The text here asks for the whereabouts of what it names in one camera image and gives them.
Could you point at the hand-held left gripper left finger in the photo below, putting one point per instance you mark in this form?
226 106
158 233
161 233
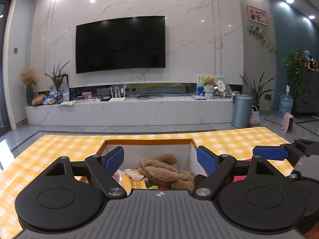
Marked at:
114 158

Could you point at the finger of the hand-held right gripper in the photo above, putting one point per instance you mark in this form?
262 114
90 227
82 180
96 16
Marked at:
269 152

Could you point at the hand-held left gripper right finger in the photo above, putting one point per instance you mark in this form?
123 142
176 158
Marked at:
206 159

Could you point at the yellow snack packet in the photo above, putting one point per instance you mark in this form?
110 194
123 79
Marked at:
132 183

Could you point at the white storage box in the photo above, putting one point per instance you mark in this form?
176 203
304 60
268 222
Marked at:
154 149

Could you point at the brown plush toy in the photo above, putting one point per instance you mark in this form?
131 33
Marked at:
162 169

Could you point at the pink space heater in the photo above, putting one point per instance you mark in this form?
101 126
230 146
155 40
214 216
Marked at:
287 123

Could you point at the small woven bag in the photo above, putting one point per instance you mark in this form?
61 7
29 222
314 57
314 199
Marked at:
254 117

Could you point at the red cloth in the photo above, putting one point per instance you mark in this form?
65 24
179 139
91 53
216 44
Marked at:
239 179

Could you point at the white marble television console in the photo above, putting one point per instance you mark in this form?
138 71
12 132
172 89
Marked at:
129 112

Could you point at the grey metal trash can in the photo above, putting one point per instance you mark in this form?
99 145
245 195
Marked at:
241 112

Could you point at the small green red toy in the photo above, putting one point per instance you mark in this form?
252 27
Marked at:
154 187

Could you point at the blue water bottle with pump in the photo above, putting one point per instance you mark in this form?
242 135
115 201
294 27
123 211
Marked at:
285 104

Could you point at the yellow checkered tablecloth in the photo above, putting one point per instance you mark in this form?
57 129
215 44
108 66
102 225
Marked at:
62 147

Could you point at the white router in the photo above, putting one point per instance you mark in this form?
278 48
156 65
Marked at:
117 99

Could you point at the small black device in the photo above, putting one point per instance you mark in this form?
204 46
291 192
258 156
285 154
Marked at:
105 98

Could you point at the potted snake plant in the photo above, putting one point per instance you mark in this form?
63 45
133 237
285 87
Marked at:
255 92

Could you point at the flat pink book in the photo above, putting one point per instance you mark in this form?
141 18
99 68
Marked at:
199 97

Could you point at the dark grey cabinet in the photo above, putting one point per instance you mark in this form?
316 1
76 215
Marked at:
309 97

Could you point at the pink box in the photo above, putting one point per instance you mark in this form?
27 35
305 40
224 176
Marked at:
86 95

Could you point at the pale paper sheet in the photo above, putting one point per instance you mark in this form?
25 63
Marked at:
66 103

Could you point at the white round ornament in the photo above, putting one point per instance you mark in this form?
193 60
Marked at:
220 87

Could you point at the green picture board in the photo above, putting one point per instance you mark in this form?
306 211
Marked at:
200 82

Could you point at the small teddy bear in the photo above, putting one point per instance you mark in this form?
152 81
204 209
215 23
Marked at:
209 81

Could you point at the white and blue bag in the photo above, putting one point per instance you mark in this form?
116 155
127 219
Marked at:
65 92

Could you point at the blue snack bag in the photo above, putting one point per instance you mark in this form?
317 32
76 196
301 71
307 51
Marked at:
51 100

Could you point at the leafy green climbing plant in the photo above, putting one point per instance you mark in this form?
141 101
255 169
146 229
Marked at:
296 67

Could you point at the green plant in glass vase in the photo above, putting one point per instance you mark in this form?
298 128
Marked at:
58 82

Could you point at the brown bread bag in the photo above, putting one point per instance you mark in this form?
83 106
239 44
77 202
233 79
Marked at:
38 100

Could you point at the dark vase with dried flowers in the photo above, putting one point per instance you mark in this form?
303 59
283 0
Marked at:
30 94

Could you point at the hanging vine plant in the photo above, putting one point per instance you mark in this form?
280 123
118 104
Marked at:
259 33

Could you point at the sliding glass door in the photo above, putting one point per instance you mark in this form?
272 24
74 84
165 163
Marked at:
5 67

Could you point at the black wall television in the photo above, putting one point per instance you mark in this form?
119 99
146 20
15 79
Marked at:
121 44

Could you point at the framed wall picture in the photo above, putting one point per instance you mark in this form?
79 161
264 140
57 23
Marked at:
257 15

